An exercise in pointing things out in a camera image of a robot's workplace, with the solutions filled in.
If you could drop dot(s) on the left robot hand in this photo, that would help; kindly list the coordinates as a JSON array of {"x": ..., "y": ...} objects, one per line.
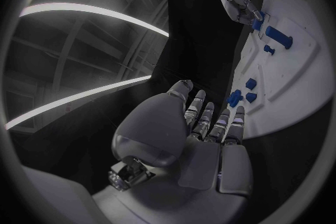
[{"x": 199, "y": 165}]

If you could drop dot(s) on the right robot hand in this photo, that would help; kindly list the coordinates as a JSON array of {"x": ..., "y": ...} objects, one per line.
[{"x": 240, "y": 8}]

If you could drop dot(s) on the blue block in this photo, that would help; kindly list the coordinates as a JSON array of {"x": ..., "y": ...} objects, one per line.
[
  {"x": 251, "y": 83},
  {"x": 251, "y": 97},
  {"x": 257, "y": 22}
]

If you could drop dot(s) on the white task board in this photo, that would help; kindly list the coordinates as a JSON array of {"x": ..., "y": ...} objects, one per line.
[{"x": 283, "y": 72}]

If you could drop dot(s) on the long blue cylinder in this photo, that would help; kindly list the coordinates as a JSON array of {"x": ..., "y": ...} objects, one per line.
[{"x": 278, "y": 36}]

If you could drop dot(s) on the short blue peg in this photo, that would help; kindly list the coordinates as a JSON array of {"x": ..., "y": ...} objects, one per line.
[{"x": 269, "y": 49}]

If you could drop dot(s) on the blue gear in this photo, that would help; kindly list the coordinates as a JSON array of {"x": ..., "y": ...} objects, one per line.
[{"x": 234, "y": 98}]

